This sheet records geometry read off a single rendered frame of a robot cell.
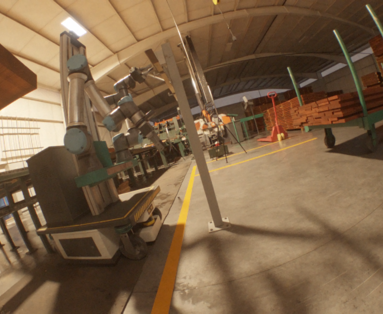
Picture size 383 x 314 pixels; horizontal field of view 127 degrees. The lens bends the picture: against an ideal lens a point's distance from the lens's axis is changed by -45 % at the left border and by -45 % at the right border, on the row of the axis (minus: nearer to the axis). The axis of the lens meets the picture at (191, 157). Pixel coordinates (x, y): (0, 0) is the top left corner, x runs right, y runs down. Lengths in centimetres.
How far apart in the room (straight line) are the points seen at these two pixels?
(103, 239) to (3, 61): 95
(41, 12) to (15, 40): 160
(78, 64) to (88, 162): 52
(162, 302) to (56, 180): 93
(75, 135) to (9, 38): 784
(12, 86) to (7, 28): 765
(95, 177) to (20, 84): 61
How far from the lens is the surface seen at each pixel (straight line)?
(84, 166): 98
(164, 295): 85
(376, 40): 990
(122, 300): 92
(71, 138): 86
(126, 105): 89
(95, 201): 120
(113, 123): 87
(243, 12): 1140
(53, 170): 122
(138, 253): 112
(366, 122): 186
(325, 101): 184
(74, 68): 98
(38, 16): 792
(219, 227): 118
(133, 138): 142
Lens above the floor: 60
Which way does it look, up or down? 5 degrees down
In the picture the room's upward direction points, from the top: 17 degrees counter-clockwise
